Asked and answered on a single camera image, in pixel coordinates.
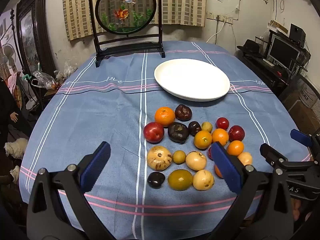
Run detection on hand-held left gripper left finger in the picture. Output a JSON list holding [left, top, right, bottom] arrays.
[[27, 141, 118, 240]]

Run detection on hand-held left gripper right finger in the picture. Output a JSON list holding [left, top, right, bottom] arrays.
[[210, 141, 294, 240]]

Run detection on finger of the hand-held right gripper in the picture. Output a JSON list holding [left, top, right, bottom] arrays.
[[260, 143, 288, 170], [291, 129, 320, 153]]

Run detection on small orange mandarin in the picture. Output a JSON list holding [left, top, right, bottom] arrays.
[[226, 140, 245, 156]]

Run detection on peach-tan round pear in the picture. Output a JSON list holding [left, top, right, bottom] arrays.
[[237, 152, 253, 167]]

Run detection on tan round pear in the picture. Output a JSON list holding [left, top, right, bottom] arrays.
[[185, 151, 208, 171], [192, 169, 215, 191]]

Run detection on yellow-orange mandarin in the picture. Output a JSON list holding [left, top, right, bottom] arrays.
[[194, 130, 213, 150]]

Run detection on small red plum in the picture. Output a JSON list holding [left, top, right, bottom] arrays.
[[216, 117, 230, 130]]

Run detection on green-yellow mandarin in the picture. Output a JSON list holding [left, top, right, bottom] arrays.
[[168, 169, 193, 191]]

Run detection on large dark purple passionfruit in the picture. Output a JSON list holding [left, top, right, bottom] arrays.
[[167, 122, 189, 144]]

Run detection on glossy black plum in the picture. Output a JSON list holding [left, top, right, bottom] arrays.
[[147, 171, 166, 189]]

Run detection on large tan spotted pear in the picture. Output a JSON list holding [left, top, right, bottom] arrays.
[[147, 146, 173, 171]]

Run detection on dark purple wrinkled passionfruit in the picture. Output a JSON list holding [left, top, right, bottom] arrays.
[[174, 104, 192, 122]]

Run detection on large orange mandarin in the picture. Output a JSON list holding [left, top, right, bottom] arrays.
[[154, 107, 175, 127]]

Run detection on white oval plate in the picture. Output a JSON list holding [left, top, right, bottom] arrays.
[[154, 58, 231, 102]]

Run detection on person's right hand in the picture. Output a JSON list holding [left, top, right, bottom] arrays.
[[291, 197, 302, 222]]

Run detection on black mesh chair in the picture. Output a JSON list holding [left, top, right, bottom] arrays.
[[279, 75, 320, 135]]

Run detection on blue plaid tablecloth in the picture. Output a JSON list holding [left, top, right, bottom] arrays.
[[19, 41, 313, 240]]

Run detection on black media desk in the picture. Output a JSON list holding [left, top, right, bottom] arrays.
[[236, 30, 313, 95]]

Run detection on white shoe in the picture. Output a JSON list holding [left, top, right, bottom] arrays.
[[10, 165, 20, 183]]

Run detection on white fluffy dog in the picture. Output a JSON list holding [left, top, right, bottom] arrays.
[[4, 138, 29, 159]]

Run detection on computer monitor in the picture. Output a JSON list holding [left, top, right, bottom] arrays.
[[267, 34, 300, 67]]

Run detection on clear plastic bags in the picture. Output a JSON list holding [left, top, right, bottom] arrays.
[[32, 60, 78, 90]]

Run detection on black hat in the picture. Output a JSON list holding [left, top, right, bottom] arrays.
[[237, 39, 262, 54]]

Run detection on black speaker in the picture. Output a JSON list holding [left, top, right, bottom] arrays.
[[289, 23, 306, 46]]

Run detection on yellow cardboard box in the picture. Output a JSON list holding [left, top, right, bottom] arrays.
[[269, 20, 288, 32]]

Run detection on standing fan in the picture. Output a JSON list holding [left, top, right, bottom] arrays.
[[1, 44, 15, 67]]

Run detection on dark framed painting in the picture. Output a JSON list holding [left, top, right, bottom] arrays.
[[16, 0, 57, 74]]

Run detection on round goldfish table screen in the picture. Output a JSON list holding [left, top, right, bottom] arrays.
[[88, 0, 166, 68]]

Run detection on beige checked curtain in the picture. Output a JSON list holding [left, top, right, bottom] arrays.
[[62, 0, 208, 41]]

